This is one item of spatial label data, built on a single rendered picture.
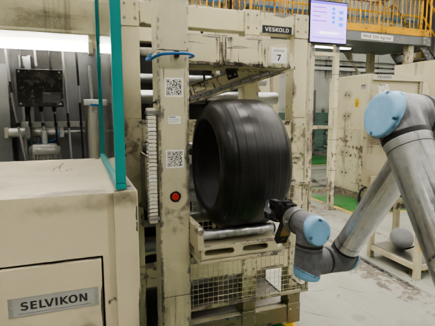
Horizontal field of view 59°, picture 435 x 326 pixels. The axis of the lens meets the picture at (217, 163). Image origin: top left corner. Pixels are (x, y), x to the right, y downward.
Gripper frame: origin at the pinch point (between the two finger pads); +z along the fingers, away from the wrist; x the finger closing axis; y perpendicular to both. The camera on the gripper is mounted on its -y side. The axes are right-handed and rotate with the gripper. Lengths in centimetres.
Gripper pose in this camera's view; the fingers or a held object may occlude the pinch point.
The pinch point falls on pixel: (267, 210)
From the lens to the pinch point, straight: 158.1
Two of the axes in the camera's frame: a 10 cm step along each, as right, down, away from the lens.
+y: 0.0, -9.9, -1.3
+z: -3.4, -1.2, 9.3
